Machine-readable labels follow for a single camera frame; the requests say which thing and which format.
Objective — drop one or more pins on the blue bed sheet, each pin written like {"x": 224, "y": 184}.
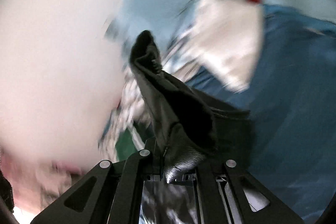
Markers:
{"x": 291, "y": 99}

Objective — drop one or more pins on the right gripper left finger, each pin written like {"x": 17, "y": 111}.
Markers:
{"x": 109, "y": 193}

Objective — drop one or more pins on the black jacket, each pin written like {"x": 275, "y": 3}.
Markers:
{"x": 189, "y": 125}

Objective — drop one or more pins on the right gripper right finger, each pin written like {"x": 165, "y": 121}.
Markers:
{"x": 220, "y": 197}

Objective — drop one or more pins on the green garment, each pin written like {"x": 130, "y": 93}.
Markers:
{"x": 129, "y": 142}

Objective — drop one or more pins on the white pillow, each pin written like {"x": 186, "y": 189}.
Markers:
{"x": 226, "y": 38}

